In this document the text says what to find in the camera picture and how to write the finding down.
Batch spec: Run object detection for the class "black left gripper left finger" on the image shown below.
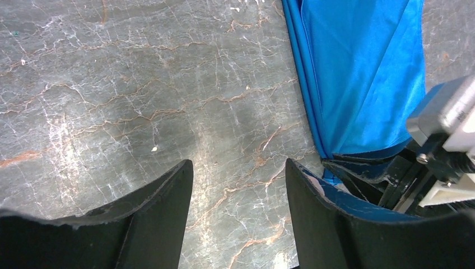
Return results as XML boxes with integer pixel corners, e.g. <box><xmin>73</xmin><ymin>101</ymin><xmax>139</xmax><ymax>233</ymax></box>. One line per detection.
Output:
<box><xmin>1</xmin><ymin>160</ymin><xmax>193</xmax><ymax>268</ymax></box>

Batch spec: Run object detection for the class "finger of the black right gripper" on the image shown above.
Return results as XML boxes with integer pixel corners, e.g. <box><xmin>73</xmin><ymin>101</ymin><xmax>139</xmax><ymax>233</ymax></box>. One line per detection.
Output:
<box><xmin>322</xmin><ymin>156</ymin><xmax>420</xmax><ymax>208</ymax></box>

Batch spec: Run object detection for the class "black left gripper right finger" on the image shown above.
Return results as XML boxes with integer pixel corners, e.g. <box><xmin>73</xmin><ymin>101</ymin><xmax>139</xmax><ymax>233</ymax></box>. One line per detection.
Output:
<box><xmin>285</xmin><ymin>159</ymin><xmax>474</xmax><ymax>268</ymax></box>

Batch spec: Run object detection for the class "blue cloth napkin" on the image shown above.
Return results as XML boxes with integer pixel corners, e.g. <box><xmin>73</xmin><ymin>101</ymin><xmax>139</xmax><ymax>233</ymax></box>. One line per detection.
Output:
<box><xmin>280</xmin><ymin>0</ymin><xmax>446</xmax><ymax>187</ymax></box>

